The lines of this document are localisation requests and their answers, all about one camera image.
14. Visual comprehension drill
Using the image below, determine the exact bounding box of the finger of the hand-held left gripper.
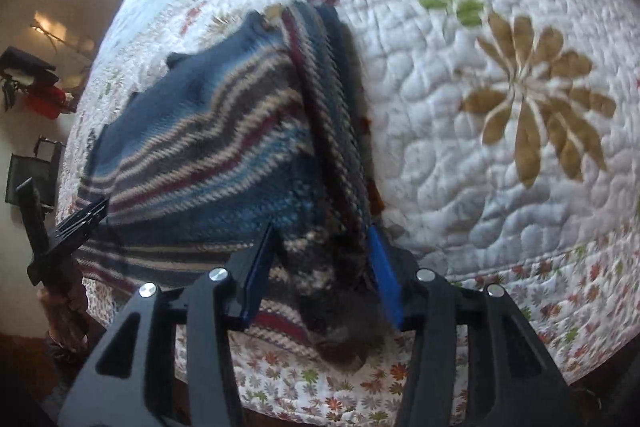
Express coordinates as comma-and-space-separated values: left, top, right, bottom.
54, 196, 111, 253

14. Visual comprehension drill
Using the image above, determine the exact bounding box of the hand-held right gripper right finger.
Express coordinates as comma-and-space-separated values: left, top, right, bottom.
367, 227, 583, 427

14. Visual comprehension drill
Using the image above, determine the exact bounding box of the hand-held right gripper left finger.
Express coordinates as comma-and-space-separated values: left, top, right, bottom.
57, 222, 278, 427

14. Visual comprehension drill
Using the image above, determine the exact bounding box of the striped knitted sweater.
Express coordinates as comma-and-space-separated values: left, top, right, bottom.
75, 2, 396, 370

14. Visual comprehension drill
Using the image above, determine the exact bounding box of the person's left forearm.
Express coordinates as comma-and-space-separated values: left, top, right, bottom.
40, 277, 98, 365

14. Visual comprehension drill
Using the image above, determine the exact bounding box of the black chair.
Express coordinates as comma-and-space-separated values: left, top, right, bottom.
5, 136, 66, 210

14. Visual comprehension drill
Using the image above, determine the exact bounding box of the red bag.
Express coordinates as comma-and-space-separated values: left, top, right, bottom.
22, 87, 78, 120

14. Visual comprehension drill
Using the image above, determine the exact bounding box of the floral quilted bedspread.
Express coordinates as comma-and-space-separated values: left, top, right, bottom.
55, 0, 640, 427

